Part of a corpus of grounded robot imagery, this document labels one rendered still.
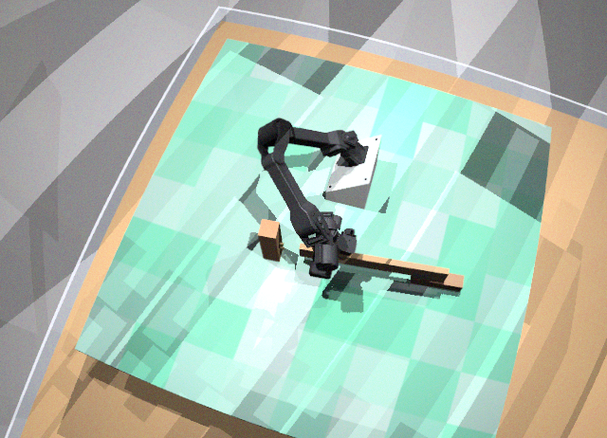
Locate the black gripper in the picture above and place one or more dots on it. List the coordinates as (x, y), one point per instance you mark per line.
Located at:
(313, 271)

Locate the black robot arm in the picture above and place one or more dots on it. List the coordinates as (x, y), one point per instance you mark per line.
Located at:
(305, 217)

